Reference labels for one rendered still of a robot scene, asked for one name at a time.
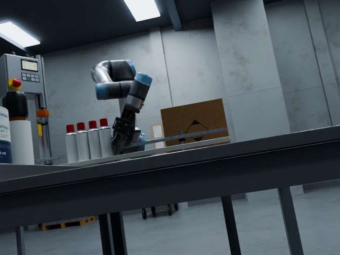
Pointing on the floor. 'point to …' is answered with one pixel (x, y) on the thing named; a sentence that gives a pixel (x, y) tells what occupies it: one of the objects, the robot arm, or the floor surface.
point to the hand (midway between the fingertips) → (116, 151)
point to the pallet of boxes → (68, 222)
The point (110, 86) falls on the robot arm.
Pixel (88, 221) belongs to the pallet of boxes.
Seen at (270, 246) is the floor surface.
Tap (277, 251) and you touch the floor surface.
